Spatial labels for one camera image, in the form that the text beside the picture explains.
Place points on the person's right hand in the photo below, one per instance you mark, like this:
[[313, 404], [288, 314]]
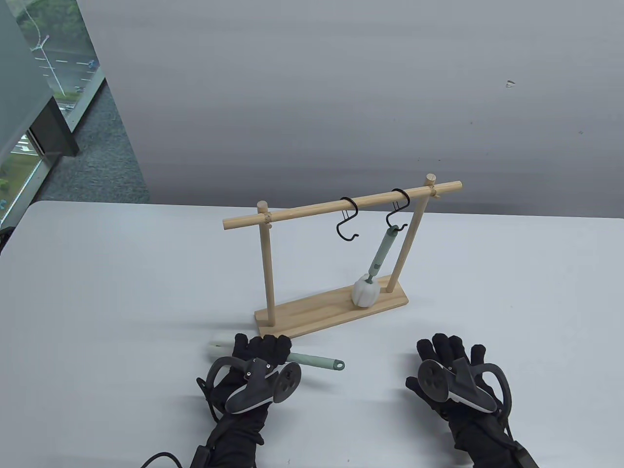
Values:
[[446, 348]]

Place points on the person's left hand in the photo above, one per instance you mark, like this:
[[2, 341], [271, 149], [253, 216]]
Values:
[[263, 348]]

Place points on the green cup brush white head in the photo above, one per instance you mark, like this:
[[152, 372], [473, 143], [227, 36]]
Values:
[[382, 251], [317, 361]]

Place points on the black metal s-hook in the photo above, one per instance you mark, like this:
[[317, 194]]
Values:
[[354, 207], [406, 197]]

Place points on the person's right forearm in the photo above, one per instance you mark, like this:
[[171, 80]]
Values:
[[480, 443]]

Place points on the person's left forearm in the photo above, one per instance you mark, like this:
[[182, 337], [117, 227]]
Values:
[[239, 443]]

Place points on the grey right hand controller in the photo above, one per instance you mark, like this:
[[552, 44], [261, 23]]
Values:
[[463, 385]]

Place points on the grey hand controller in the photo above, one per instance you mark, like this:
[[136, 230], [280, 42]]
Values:
[[463, 385], [253, 390]]

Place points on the grey left hand controller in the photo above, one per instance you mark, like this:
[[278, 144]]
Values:
[[253, 390]]

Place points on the wooden hanging rack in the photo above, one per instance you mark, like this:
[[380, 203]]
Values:
[[317, 312]]

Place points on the dark window ledge block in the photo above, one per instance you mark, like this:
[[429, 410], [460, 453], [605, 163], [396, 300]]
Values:
[[56, 131]]

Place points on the glass window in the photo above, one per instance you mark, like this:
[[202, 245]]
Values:
[[53, 53]]

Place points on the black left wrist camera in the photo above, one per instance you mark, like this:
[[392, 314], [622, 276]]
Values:
[[201, 457]]

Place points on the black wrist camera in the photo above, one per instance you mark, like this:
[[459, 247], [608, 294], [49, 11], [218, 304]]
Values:
[[526, 457], [201, 457]]

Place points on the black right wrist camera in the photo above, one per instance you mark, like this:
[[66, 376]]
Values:
[[526, 457]]

